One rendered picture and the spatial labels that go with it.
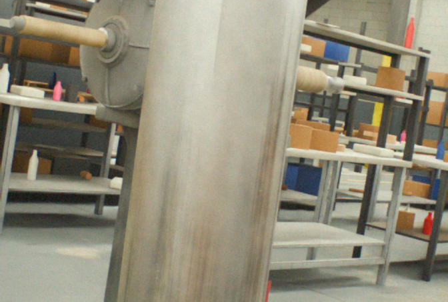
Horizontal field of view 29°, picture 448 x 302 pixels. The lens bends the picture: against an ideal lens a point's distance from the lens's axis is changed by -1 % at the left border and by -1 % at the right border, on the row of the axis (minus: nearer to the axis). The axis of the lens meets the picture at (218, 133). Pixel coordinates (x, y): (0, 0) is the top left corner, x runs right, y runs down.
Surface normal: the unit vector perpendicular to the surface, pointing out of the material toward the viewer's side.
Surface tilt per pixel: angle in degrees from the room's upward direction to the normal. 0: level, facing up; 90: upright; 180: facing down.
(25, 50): 90
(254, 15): 90
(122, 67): 96
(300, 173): 90
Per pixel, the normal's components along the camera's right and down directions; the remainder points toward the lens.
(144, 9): -0.59, -0.16
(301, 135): 0.42, 0.12
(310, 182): 0.66, 0.15
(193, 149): -0.20, 0.04
